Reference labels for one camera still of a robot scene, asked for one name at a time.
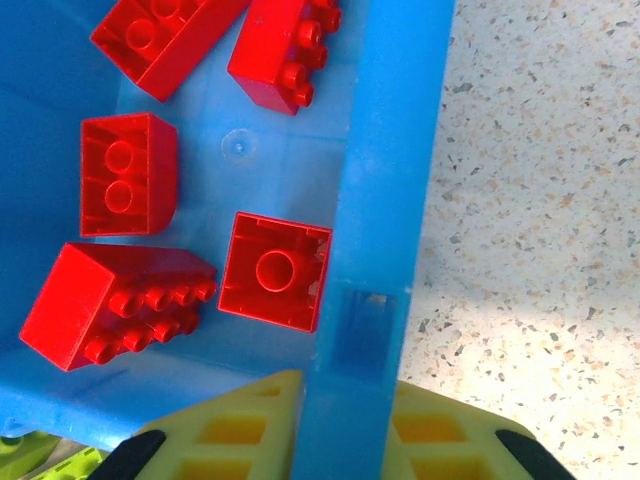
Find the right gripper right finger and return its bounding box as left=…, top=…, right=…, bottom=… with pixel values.
left=383, top=380, right=572, bottom=480

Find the small red lego brick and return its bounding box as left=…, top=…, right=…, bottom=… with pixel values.
left=217, top=211, right=334, bottom=334

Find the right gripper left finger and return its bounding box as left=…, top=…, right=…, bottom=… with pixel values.
left=102, top=368, right=306, bottom=480

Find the green lego brick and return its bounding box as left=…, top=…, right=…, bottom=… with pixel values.
left=0, top=430, right=64, bottom=480
left=27, top=446, right=112, bottom=480

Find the blue three-compartment plastic bin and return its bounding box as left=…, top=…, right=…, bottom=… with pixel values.
left=0, top=0, right=456, bottom=480

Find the long red lego brick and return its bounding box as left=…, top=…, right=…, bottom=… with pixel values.
left=89, top=0, right=251, bottom=104

